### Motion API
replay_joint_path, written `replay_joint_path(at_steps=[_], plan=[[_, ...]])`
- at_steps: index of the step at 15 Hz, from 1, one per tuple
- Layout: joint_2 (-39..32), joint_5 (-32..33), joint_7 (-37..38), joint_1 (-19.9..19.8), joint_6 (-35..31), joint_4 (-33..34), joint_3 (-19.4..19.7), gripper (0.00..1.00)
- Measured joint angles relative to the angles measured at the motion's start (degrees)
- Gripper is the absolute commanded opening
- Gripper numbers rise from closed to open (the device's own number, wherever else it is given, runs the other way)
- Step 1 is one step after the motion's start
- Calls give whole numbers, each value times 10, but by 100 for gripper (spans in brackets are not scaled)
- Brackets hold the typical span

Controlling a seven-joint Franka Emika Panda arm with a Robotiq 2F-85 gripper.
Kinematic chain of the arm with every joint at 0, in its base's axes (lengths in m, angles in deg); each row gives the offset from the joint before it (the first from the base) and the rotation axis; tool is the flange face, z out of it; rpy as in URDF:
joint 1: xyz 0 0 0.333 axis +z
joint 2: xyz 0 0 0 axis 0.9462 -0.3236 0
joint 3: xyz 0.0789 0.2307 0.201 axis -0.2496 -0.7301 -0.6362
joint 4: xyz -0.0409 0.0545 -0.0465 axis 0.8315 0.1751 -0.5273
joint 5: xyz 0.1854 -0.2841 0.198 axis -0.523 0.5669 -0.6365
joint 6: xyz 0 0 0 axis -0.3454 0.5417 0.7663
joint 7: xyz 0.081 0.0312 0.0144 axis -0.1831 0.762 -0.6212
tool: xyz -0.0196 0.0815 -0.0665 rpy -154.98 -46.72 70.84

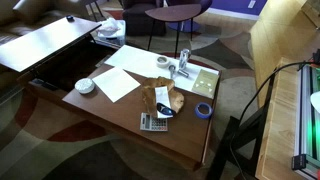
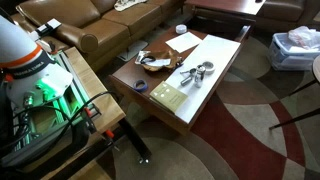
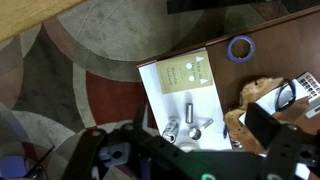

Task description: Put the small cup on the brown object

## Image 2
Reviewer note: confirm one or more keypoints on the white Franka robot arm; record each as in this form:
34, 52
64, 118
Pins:
20, 43

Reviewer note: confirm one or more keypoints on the small steel cylinder cup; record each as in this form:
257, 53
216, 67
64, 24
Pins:
185, 81

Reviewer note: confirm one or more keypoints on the tall steel cup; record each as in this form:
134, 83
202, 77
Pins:
199, 77

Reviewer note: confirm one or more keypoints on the olive paperback book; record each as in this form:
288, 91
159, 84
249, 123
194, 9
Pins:
168, 96

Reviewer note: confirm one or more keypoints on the blue tape roll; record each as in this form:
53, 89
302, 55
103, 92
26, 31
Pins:
136, 86

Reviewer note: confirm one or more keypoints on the white plastic packet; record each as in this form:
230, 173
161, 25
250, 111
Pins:
159, 62

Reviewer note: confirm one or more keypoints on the dark wooden coffee table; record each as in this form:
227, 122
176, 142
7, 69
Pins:
133, 71

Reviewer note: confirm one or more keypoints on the brown wooden bowl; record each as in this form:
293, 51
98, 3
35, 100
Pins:
168, 55

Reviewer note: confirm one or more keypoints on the grey metal stand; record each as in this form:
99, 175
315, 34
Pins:
133, 50

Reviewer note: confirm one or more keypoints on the white paper sheet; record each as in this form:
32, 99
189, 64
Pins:
183, 41

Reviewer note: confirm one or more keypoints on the black platform leg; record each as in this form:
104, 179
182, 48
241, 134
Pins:
133, 140

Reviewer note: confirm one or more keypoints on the large white board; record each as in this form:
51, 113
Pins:
213, 56

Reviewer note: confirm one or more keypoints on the small white bowl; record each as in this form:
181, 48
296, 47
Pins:
181, 29

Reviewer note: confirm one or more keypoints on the light wooden robot platform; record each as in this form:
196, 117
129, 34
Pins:
90, 86

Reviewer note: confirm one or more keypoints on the white patterned cloth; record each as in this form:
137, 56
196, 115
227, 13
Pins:
128, 4

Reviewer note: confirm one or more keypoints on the patterned area rug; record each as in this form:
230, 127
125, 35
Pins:
240, 150

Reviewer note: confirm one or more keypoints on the brown leather sofa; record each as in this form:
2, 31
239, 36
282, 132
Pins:
83, 20

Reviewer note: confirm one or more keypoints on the raised wooden table top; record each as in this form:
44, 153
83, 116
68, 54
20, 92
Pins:
226, 6

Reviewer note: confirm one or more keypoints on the clear plastic storage bin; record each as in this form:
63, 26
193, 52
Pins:
283, 58

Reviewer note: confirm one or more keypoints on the white and black device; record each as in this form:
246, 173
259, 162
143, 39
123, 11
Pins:
48, 26

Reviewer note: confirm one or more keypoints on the brown leather armchair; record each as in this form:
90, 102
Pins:
283, 10

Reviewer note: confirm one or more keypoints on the white plastic bag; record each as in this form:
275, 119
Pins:
303, 36

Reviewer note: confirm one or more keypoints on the round side table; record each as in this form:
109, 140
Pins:
316, 68

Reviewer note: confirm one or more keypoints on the aluminium frame with green light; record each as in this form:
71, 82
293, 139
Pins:
71, 98

